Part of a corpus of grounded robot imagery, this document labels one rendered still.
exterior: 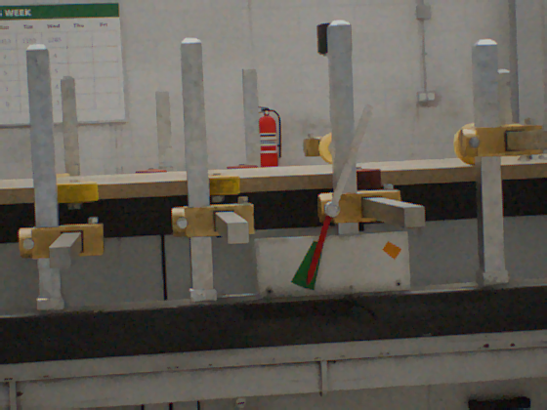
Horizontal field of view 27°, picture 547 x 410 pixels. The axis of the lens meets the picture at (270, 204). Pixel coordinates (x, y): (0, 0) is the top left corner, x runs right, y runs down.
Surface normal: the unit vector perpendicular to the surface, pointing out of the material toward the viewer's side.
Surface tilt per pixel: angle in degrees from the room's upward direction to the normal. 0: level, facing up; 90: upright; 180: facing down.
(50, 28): 90
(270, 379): 90
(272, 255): 90
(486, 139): 90
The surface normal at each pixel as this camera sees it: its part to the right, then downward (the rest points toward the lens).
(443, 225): 0.11, 0.05
